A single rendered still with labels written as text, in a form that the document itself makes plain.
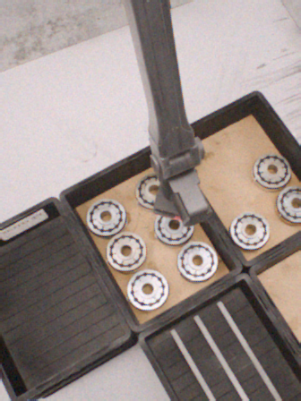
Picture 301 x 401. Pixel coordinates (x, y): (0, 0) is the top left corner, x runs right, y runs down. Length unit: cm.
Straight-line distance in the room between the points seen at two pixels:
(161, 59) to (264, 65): 106
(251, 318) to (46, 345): 51
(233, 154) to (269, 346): 52
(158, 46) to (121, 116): 94
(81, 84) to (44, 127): 19
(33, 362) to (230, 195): 66
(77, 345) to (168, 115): 71
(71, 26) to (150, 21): 211
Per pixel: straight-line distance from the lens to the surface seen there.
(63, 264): 130
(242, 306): 125
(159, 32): 64
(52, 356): 127
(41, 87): 168
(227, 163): 136
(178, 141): 76
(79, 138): 156
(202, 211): 83
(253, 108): 141
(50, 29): 274
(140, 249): 124
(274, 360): 125
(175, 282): 125
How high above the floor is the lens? 206
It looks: 72 degrees down
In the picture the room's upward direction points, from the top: 4 degrees clockwise
